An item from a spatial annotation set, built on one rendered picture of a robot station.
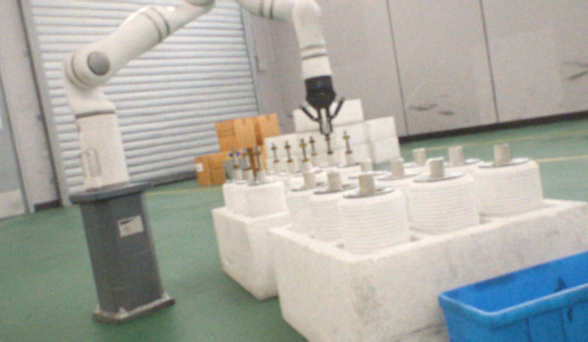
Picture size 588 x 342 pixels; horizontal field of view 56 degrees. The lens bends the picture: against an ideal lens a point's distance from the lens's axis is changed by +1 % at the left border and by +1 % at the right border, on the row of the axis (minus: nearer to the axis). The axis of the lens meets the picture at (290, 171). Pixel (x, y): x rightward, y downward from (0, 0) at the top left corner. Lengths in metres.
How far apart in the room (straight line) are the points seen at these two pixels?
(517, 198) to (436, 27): 6.19
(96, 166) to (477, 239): 0.86
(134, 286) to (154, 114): 5.94
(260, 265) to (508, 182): 0.59
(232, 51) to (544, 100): 4.21
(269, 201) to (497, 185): 0.56
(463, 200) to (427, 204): 0.05
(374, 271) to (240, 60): 7.54
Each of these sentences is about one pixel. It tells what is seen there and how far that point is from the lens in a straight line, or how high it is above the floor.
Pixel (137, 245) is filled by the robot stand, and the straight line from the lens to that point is 1.32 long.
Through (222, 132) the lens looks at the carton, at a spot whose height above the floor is 0.49.
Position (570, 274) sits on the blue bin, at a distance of 0.87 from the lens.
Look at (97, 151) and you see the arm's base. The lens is 1.32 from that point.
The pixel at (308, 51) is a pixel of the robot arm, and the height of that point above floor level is 0.56.
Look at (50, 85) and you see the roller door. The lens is 6.66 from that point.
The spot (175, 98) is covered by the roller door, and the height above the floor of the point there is 1.09.
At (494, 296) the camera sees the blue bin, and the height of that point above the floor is 0.10.
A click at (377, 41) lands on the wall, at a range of 7.47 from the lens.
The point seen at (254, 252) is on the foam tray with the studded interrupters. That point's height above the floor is 0.11.
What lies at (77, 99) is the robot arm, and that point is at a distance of 1.36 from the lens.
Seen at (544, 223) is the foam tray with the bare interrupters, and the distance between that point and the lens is 0.87.
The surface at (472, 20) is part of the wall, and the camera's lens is 6.81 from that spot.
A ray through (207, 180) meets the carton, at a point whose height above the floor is 0.04.
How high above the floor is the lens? 0.35
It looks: 4 degrees down
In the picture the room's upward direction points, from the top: 10 degrees counter-clockwise
